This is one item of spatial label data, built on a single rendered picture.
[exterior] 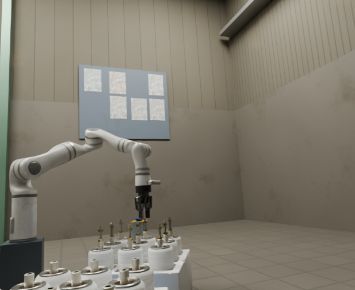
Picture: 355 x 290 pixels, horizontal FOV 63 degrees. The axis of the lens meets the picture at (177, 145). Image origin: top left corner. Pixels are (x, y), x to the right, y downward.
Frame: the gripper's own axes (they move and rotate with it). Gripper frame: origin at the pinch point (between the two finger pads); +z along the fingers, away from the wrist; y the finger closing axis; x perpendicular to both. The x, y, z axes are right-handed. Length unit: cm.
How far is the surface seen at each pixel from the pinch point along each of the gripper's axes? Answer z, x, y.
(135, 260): 8, 23, 52
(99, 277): 11, 15, 57
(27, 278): 8, 3, 69
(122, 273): 7, 26, 63
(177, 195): -4, -71, -239
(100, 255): 11.3, -3.9, 29.7
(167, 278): 19.2, 21.6, 27.4
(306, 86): -112, 96, -201
